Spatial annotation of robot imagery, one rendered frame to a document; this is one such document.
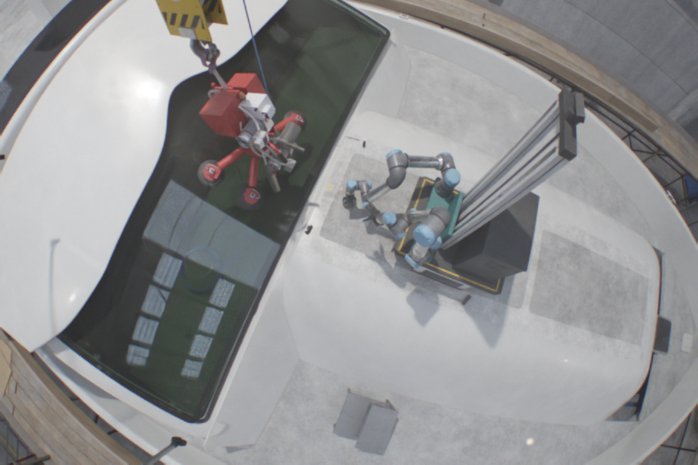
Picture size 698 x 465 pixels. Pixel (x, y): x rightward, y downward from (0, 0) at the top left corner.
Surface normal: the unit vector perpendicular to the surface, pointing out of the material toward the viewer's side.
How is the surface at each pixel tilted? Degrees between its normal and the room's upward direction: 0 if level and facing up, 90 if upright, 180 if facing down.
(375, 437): 0
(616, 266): 0
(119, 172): 21
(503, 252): 0
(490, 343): 14
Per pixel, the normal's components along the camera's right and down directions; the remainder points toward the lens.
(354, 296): -0.03, -0.14
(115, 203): 0.36, -0.18
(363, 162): 0.06, -0.36
